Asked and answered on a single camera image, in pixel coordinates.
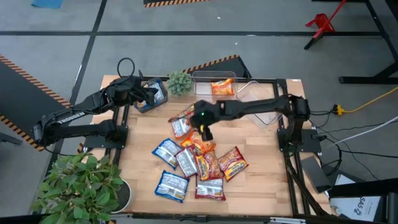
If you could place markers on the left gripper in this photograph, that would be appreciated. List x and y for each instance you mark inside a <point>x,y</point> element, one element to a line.
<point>129,91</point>

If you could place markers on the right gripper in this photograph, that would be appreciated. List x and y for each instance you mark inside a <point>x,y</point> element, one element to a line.
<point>206,113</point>

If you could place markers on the blue Maruchan noodle pack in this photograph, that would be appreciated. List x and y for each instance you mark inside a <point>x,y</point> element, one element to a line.
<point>172,186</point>
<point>159,93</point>
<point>166,152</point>

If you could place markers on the orange Maruchan noodle pack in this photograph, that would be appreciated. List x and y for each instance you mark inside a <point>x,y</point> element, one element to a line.
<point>222,87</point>
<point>194,144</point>
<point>181,127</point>

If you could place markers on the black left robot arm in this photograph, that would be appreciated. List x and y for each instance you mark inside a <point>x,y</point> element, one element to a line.
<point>71,119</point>

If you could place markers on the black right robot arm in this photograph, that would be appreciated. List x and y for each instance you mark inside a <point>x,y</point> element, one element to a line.
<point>255,107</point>

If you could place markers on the dark smoked plastic bin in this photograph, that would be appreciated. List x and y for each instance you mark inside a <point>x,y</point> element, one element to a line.
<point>143,108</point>

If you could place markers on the small potted succulent plant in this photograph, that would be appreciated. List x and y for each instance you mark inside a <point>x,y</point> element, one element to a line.
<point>179,83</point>

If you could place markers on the clear plastic bin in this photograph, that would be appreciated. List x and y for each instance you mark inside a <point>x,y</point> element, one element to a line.
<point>248,93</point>
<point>202,88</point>

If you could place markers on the black hazard-striped floor mat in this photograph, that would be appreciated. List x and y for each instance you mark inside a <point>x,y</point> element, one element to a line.
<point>161,2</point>
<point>227,68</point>
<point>18,102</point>

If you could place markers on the dark grey flat box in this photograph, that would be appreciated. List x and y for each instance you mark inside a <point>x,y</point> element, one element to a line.
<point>315,174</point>

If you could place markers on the large leafy potted plant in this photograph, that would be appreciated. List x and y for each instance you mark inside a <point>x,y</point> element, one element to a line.
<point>77,186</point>

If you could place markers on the white paper sheet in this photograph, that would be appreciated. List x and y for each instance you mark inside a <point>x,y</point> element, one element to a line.
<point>343,180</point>

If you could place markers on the red floor stand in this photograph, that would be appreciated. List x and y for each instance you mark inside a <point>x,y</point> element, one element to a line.
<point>323,23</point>

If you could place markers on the white printed carton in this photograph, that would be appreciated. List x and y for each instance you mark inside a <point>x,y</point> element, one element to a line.
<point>357,208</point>

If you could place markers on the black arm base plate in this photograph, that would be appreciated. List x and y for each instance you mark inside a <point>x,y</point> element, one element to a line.
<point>311,140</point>
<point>93,143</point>

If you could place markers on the black aluminium table frame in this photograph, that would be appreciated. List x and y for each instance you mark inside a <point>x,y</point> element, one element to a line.
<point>290,186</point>

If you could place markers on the silver metal rail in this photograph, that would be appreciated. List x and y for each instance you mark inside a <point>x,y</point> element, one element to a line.
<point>286,220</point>

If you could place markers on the black desk frame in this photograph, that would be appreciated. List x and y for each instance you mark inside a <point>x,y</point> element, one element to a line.
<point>367,80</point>

